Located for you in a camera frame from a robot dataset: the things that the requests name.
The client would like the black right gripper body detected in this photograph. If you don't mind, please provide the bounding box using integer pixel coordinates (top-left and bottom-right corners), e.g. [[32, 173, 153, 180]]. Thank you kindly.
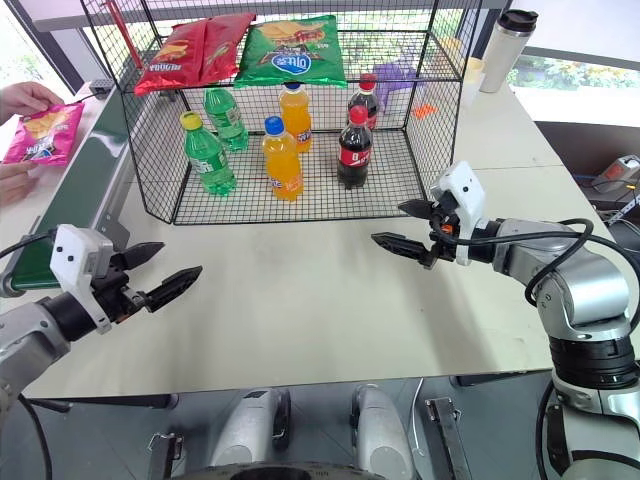
[[428, 191, 464, 267]]

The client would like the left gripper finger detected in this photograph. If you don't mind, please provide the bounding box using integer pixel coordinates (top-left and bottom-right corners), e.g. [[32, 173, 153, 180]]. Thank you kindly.
[[121, 241, 166, 274], [144, 265, 204, 314]]

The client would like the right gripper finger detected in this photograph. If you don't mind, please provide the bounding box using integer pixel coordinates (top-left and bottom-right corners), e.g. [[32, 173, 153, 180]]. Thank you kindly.
[[397, 198, 437, 220], [370, 231, 436, 269]]

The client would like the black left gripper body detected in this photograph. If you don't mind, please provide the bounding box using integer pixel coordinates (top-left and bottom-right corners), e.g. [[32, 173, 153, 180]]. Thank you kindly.
[[91, 251, 152, 324]]

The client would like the pink chip bag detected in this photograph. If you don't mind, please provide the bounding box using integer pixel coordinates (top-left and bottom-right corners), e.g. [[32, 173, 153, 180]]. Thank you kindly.
[[1, 101, 87, 168]]

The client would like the green conveyor belt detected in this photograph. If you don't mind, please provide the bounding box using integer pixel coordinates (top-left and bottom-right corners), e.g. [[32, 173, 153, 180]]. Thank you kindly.
[[0, 88, 132, 300]]

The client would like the person's bare hand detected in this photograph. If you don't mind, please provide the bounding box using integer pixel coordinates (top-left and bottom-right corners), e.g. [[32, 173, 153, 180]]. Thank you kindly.
[[0, 161, 42, 207], [0, 80, 66, 127]]

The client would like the cola bottle red cap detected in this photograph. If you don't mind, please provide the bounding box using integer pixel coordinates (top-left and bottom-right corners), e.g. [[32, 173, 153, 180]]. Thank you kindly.
[[336, 105, 375, 191], [346, 72, 381, 133]]

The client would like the green soda bottle yellow cap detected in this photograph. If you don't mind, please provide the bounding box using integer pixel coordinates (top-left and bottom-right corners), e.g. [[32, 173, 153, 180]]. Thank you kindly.
[[180, 111, 238, 197]]

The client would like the cream paper cup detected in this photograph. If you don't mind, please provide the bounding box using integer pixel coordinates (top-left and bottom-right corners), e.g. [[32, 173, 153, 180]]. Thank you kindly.
[[460, 56, 488, 109]]

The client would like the orange soda bottle blue cap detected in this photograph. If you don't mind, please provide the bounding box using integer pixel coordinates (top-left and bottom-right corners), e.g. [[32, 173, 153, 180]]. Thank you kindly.
[[261, 115, 306, 203], [278, 80, 314, 154]]

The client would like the white travel mug black lid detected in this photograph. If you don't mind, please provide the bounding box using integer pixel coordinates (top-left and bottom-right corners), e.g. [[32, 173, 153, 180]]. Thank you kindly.
[[479, 8, 541, 95]]

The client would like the grey red handheld device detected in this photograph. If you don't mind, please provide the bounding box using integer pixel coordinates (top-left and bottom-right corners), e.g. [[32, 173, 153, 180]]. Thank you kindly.
[[591, 154, 640, 194]]

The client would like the red chip bag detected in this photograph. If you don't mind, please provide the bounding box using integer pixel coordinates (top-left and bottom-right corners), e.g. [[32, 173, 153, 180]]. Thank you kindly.
[[198, 11, 257, 87], [133, 21, 210, 97]]

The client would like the green chip bag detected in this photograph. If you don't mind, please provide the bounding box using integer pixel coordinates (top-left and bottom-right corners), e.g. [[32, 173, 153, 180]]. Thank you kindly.
[[233, 13, 348, 91]]

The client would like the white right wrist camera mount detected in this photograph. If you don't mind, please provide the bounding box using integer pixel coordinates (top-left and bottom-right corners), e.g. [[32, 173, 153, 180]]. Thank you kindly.
[[430, 160, 488, 267]]

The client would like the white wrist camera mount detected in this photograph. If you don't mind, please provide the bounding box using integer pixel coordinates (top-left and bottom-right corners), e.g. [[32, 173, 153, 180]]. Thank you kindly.
[[430, 160, 488, 267], [49, 224, 116, 336]]

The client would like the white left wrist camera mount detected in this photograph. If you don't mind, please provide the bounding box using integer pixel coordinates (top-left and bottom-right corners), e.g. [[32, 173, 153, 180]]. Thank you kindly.
[[49, 224, 116, 336]]

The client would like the black wire mesh rack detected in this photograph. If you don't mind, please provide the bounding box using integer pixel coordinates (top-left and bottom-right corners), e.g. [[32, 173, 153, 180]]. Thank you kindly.
[[79, 0, 484, 227]]

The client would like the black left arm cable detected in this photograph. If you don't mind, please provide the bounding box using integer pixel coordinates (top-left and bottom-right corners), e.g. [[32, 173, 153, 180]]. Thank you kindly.
[[0, 228, 57, 261]]

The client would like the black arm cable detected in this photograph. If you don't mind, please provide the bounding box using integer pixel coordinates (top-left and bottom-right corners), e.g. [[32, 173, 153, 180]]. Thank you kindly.
[[0, 228, 57, 261], [438, 217, 595, 307]]

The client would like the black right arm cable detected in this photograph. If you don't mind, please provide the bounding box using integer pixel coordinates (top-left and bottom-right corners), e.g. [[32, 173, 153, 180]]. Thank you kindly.
[[438, 217, 595, 307]]

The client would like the black metal table bracket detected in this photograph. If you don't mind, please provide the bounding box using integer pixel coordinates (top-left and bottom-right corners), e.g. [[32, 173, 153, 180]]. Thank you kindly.
[[146, 431, 184, 480], [424, 396, 472, 480]]

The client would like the thin white cable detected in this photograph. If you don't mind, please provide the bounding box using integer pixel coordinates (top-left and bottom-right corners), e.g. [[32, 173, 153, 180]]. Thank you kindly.
[[409, 378, 427, 457]]

